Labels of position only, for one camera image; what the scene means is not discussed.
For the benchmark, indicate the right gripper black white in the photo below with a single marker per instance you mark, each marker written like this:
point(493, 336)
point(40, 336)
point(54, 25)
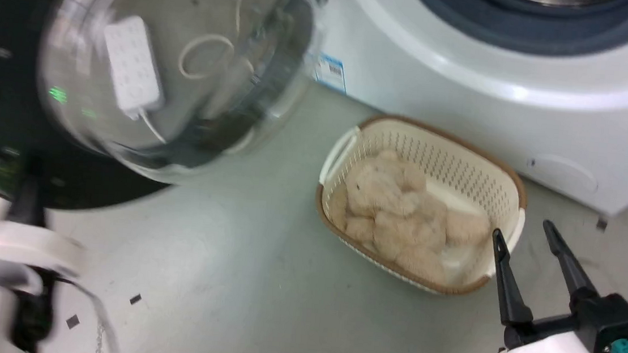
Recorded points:
point(554, 351)

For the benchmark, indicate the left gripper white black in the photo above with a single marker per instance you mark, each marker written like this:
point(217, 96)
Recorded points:
point(18, 247)

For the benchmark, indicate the round black glass washer door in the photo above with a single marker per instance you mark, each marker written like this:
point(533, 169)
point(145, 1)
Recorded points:
point(1, 115)

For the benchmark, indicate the small washing machine foot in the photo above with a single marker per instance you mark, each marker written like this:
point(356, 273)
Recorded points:
point(602, 223)

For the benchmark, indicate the white front-load washing machine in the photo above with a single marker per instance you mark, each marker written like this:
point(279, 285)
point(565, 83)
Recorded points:
point(468, 99)

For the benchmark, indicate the grey rubber door gasket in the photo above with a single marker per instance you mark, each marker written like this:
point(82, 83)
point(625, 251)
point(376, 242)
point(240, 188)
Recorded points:
point(536, 37)

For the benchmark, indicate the round white filter cover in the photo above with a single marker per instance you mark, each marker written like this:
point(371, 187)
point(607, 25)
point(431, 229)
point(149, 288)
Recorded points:
point(564, 173)

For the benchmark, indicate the cream brown-rimmed laundry basket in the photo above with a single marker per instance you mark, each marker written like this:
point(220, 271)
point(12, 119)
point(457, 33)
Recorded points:
point(463, 155)

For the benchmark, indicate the beige plush teddy bear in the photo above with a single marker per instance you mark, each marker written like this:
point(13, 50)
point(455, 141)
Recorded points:
point(391, 206)

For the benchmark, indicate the white power strip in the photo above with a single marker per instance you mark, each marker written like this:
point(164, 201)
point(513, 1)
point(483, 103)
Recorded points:
point(130, 64)

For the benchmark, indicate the blue white energy label sticker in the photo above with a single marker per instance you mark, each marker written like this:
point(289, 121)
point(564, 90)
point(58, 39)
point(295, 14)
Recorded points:
point(331, 73)

